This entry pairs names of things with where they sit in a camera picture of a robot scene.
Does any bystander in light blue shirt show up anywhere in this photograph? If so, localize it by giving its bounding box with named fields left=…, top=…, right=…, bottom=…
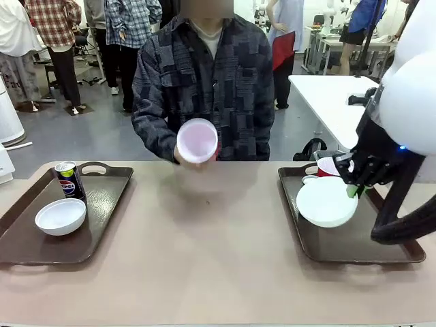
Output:
left=267, top=0, right=306, bottom=110

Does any brown plastic serving tray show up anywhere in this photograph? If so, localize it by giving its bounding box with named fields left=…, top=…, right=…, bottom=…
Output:
left=277, top=162, right=426, bottom=264
left=0, top=161, right=135, bottom=266

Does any person's left forearm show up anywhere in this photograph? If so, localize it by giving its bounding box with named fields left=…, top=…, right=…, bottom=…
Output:
left=251, top=84, right=276, bottom=161

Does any person's right forearm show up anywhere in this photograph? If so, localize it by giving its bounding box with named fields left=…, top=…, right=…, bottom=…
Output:
left=131, top=102, right=180, bottom=161

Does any black office chair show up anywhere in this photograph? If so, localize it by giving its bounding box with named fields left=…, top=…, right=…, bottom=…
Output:
left=73, top=29, right=90, bottom=62

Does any white bowl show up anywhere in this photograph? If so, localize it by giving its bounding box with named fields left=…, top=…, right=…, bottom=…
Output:
left=34, top=198, right=87, bottom=237
left=295, top=176, right=360, bottom=228

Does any red plastic cup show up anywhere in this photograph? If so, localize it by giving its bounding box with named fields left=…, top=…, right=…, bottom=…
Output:
left=316, top=156, right=355, bottom=178
left=176, top=117, right=219, bottom=163

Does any bystander in grey shirt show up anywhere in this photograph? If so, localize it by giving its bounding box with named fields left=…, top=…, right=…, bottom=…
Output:
left=84, top=0, right=120, bottom=96

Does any black bag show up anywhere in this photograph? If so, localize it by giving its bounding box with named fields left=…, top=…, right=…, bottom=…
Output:
left=292, top=138, right=328, bottom=162

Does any white background desk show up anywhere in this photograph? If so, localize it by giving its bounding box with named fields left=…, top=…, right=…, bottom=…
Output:
left=305, top=26, right=398, bottom=74

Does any bystander in blue top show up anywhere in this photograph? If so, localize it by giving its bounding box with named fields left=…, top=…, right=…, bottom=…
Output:
left=339, top=0, right=388, bottom=76

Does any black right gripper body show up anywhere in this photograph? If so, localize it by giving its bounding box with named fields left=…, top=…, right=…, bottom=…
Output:
left=354, top=112, right=401, bottom=165

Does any black vertical pole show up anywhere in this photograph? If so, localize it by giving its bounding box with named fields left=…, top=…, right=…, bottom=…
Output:
left=354, top=0, right=382, bottom=78

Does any black Pepsi can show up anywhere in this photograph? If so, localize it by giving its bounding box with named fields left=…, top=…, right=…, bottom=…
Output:
left=54, top=161, right=88, bottom=205

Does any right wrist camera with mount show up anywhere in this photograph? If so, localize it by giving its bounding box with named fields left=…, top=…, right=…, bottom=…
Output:
left=347, top=89, right=375, bottom=107

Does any person in dark patchwork shirt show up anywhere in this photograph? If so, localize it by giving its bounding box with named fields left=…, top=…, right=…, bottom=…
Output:
left=131, top=13, right=276, bottom=163

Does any white background table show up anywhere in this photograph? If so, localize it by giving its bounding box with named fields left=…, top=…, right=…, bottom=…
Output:
left=288, top=74, right=381, bottom=153

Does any bystander in white shirt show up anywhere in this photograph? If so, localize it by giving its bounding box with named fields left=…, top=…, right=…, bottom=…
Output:
left=0, top=0, right=44, bottom=112

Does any person's right hand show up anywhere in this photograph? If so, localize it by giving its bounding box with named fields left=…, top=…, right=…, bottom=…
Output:
left=172, top=143, right=219, bottom=168

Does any bystander in red plaid shirt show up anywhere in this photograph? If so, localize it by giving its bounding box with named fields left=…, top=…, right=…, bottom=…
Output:
left=25, top=0, right=86, bottom=115

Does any bystander in blue plaid shirt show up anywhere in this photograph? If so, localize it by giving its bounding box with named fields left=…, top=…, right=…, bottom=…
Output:
left=104, top=0, right=163, bottom=113

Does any white cylindrical appliance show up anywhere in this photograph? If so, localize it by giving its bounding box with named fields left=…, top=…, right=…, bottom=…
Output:
left=0, top=75, right=27, bottom=148

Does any black braided cable sleeve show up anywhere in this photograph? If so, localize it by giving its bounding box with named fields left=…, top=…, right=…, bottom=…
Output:
left=370, top=159, right=436, bottom=245

